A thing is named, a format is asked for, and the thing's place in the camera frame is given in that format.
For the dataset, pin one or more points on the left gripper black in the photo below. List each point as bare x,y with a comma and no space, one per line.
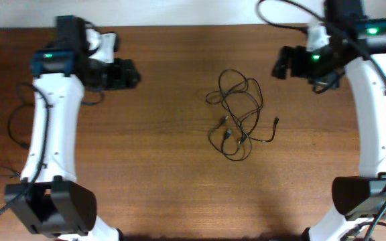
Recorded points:
122,74

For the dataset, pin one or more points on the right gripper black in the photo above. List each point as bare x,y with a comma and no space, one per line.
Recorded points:
293,54

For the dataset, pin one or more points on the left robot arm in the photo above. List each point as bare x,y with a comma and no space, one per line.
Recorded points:
48,200

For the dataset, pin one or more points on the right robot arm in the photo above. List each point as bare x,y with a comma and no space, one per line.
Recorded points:
345,42

